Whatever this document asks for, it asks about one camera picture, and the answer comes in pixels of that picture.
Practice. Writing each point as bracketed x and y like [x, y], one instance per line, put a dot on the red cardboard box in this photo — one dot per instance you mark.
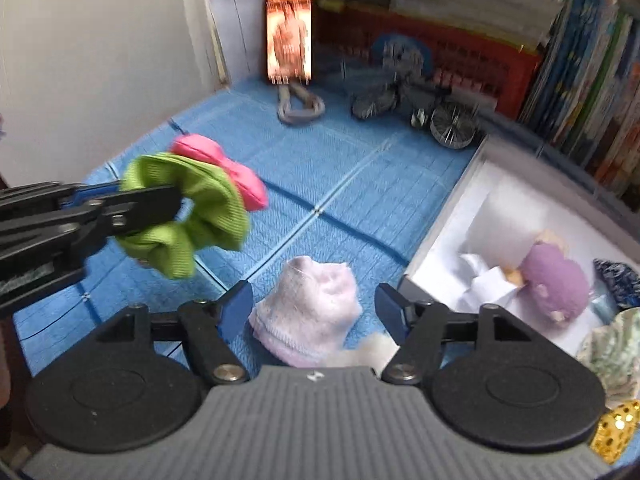
[475, 55]

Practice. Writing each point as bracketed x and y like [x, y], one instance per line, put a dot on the white shallow box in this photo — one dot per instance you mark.
[460, 240]

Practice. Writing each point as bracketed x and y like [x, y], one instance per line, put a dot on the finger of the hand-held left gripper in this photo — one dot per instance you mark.
[125, 215]
[95, 192]

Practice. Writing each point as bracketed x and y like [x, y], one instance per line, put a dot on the crumpled white paper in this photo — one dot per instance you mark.
[487, 285]

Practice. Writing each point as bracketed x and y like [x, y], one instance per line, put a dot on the pink scrunchie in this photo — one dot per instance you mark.
[240, 175]

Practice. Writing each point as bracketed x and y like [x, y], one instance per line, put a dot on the stack of lying books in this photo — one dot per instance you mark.
[450, 5]

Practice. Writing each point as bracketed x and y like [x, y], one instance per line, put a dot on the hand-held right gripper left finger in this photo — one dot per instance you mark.
[235, 307]

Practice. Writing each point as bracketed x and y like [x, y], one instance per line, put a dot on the white paper sheets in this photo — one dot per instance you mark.
[235, 15]

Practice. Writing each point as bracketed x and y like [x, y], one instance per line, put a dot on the row of upright books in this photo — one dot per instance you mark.
[590, 85]

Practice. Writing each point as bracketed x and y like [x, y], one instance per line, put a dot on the green scrunchie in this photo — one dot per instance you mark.
[210, 210]

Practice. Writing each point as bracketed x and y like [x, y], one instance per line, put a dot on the pale green floral cloth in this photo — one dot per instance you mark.
[612, 350]

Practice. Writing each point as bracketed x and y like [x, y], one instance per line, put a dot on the dark blue patterned cloth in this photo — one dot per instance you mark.
[620, 277]

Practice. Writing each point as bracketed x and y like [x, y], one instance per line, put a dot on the gold sequin item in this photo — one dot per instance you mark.
[617, 432]

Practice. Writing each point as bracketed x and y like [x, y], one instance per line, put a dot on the grey phone stand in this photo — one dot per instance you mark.
[300, 110]

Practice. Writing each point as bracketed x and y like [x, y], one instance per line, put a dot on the metal bicycle model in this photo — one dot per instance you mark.
[400, 95]

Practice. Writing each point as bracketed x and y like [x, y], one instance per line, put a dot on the blue quilted table mat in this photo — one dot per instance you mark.
[325, 160]

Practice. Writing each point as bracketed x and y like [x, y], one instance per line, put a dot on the purple plush toy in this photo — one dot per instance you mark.
[557, 285]

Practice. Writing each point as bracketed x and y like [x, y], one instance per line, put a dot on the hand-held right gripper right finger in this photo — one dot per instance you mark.
[390, 310]

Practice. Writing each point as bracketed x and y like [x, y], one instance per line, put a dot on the white sock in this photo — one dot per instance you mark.
[310, 310]

